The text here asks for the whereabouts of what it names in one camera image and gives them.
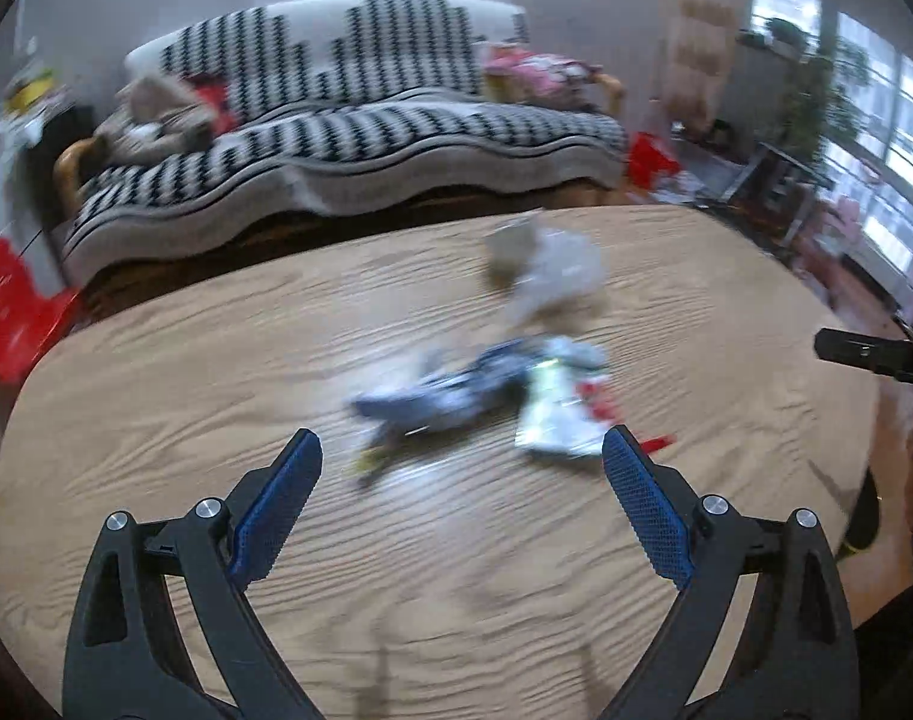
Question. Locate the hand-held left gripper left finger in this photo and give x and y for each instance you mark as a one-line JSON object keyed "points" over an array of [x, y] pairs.
{"points": [[276, 510]]}

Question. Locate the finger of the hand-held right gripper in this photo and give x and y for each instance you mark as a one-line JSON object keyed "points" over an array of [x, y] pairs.
{"points": [[861, 351]]}

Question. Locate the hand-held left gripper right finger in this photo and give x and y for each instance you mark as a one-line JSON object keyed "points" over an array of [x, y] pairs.
{"points": [[648, 510]]}

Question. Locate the silver wrapper with red strip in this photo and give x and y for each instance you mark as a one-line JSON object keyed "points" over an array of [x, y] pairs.
{"points": [[565, 405]]}

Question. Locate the grey printed wrapper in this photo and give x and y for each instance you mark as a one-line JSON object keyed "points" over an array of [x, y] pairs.
{"points": [[441, 397]]}

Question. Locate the clear plastic bag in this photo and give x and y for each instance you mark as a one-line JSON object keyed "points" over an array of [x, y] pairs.
{"points": [[569, 266]]}

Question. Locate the metal rack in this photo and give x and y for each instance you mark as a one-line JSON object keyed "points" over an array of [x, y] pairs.
{"points": [[779, 191]]}

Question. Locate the window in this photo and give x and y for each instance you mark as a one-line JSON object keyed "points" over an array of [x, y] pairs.
{"points": [[876, 90]]}

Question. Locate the green houseplant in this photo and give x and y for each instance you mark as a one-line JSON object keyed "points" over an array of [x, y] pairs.
{"points": [[816, 90]]}

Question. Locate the red plastic bag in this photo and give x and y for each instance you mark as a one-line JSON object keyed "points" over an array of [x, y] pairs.
{"points": [[651, 159]]}

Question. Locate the person's dark clothing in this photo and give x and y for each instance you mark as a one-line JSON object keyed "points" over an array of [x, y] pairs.
{"points": [[899, 652]]}

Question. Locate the red bear-shaped chair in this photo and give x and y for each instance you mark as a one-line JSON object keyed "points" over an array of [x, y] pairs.
{"points": [[14, 307]]}

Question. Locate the striped beige curtain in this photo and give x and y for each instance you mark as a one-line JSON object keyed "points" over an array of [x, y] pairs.
{"points": [[702, 30]]}

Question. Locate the black white striped sofa cover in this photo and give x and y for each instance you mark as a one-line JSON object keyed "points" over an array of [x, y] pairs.
{"points": [[351, 142]]}

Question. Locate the brown plush toy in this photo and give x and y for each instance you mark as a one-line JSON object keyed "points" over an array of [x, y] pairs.
{"points": [[156, 124]]}

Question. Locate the red cloth item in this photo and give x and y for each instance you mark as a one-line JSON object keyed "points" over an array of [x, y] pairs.
{"points": [[216, 101]]}

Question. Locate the yellow box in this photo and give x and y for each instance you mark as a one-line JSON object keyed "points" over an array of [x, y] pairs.
{"points": [[33, 88]]}

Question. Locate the wooden frame sofa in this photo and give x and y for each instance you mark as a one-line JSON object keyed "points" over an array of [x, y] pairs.
{"points": [[336, 142]]}

